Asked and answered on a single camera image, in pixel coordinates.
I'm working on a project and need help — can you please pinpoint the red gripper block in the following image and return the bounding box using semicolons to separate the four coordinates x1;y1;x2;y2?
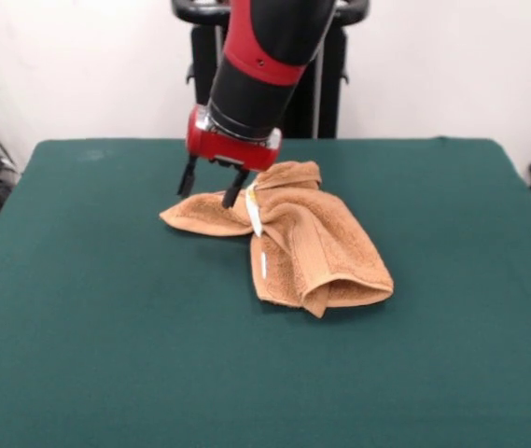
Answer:
176;105;285;209

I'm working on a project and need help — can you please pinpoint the tan terry towel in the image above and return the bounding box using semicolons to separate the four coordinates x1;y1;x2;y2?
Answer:
159;161;396;320

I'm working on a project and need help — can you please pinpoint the dark green table cloth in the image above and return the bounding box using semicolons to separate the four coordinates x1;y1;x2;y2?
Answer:
0;136;531;448

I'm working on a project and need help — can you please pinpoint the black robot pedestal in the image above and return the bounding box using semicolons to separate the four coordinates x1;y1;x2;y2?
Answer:
170;0;370;140

